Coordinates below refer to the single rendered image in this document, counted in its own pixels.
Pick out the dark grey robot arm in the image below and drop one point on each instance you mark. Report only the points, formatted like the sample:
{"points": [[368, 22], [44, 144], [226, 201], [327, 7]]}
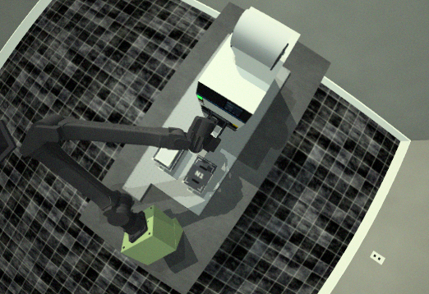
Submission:
{"points": [[116, 208]]}

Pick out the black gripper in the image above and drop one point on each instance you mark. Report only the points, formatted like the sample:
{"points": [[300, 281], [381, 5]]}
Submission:
{"points": [[213, 144]]}

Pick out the white cylinder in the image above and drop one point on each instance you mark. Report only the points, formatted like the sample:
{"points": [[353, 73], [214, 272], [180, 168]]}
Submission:
{"points": [[259, 38]]}

